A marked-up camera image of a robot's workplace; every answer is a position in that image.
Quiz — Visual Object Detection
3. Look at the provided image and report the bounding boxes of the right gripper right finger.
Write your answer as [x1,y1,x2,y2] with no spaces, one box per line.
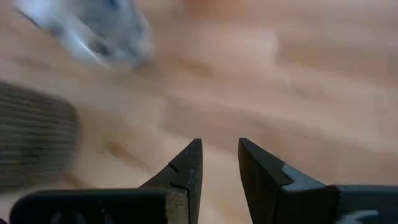
[238,138,398,224]

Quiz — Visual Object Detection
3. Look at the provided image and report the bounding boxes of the blue white patterned mug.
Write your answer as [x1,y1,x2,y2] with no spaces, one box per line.
[11,0,154,70]

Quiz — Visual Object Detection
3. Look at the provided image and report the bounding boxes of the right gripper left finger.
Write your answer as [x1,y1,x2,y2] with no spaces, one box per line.
[9,138,204,224]

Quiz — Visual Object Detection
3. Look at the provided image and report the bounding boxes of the black white striped cup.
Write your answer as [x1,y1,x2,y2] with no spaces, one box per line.
[0,81,81,194]

